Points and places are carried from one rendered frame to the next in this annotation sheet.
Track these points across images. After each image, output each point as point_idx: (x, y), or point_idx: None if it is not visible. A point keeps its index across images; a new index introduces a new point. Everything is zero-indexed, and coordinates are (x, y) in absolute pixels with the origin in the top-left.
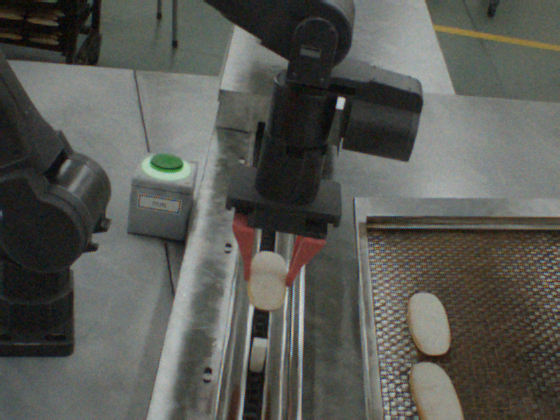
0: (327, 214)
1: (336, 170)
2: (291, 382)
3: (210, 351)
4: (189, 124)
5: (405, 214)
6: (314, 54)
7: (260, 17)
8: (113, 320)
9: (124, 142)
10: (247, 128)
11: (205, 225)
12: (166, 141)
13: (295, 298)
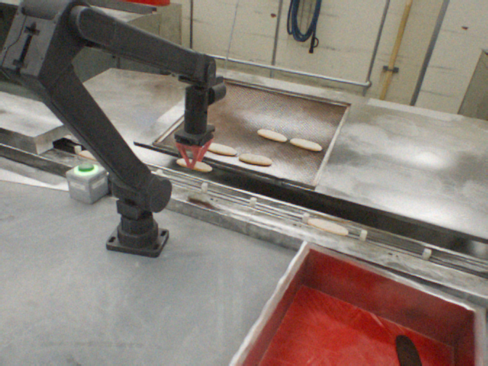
0: (213, 128)
1: None
2: (224, 185)
3: (201, 196)
4: (4, 166)
5: (155, 133)
6: (212, 75)
7: (199, 70)
8: None
9: (5, 187)
10: (49, 147)
11: None
12: (16, 176)
13: (179, 172)
